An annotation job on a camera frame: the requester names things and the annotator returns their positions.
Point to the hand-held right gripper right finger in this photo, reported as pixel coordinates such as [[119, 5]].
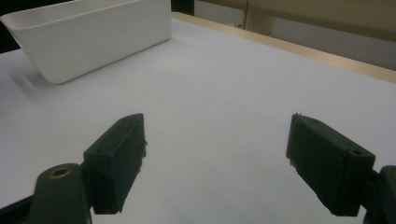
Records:
[[330, 165]]

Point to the white plastic bin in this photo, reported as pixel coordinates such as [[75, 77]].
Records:
[[93, 43]]

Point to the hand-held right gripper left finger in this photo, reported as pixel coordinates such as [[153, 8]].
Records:
[[115, 165]]

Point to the white table cover sheet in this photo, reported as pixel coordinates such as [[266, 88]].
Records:
[[218, 93]]

